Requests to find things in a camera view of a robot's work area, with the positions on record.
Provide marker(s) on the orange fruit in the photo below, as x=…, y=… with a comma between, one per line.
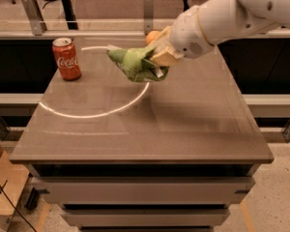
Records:
x=151, y=37

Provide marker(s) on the metal bracket middle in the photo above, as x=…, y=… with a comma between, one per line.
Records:
x=148, y=8

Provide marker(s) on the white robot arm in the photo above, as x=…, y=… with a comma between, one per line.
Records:
x=223, y=20

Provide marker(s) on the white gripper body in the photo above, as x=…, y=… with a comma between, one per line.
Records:
x=188, y=33

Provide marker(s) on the green jalapeno chip bag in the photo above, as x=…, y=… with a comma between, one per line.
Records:
x=135, y=63

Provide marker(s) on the grey drawer cabinet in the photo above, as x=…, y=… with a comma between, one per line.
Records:
x=143, y=196

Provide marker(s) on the metal bracket left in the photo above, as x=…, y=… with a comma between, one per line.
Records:
x=35, y=17

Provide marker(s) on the wooden box on floor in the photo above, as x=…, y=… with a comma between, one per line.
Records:
x=13, y=178

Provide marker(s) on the metal bracket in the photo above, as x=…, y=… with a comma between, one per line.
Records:
x=148, y=8
x=35, y=17

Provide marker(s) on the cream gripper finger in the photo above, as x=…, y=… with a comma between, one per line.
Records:
x=166, y=56
x=161, y=41

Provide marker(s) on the red coke can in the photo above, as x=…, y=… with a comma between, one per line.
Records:
x=65, y=58

